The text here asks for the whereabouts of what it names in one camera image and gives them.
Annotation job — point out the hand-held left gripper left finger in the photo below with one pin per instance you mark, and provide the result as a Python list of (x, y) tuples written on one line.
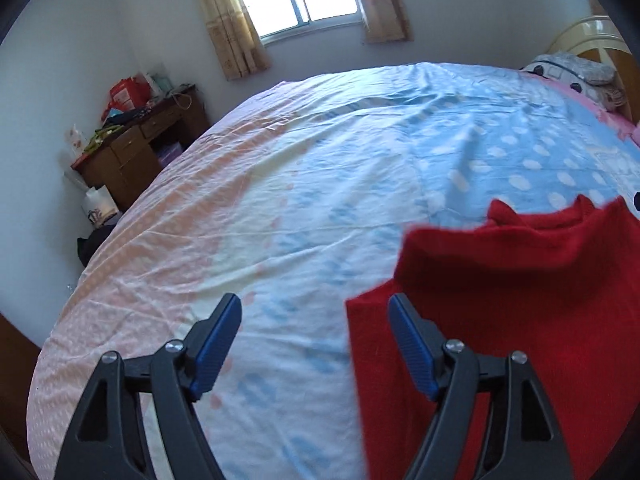
[(217, 345)]

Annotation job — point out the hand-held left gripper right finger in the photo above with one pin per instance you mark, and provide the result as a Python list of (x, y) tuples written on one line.
[(412, 350)]

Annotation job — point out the red embroidered sweater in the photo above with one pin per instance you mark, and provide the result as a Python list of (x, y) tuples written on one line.
[(525, 285)]

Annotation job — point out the dark cloth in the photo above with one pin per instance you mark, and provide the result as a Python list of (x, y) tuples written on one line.
[(95, 247)]

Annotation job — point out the purple box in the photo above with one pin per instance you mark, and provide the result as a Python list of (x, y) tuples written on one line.
[(170, 154)]

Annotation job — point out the bed with pastel dotted sheet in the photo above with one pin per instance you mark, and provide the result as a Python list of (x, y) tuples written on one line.
[(325, 170)]

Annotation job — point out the brown wooden desk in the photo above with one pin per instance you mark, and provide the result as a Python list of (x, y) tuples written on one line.
[(135, 160)]

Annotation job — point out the brown wooden furniture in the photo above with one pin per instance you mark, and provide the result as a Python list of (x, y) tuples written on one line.
[(15, 370)]

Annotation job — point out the green cloth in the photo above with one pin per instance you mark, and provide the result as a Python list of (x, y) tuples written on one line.
[(102, 137)]

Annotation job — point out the white plastic bag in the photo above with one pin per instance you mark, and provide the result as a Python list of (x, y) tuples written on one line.
[(159, 85)]

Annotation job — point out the red gift bag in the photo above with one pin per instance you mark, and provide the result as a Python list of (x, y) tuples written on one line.
[(125, 95)]

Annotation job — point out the white patterned pillow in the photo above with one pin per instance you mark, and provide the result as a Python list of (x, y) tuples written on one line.
[(542, 71)]

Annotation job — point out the pink floral quilt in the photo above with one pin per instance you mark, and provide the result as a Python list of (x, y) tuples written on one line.
[(636, 135)]

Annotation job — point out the beige patterned curtain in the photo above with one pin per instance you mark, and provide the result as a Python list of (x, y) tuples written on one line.
[(382, 5), (232, 25)]

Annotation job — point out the grey pillow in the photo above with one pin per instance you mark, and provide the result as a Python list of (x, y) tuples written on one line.
[(585, 67)]

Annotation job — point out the cream and wood headboard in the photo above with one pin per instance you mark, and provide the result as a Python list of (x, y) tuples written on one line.
[(590, 35)]

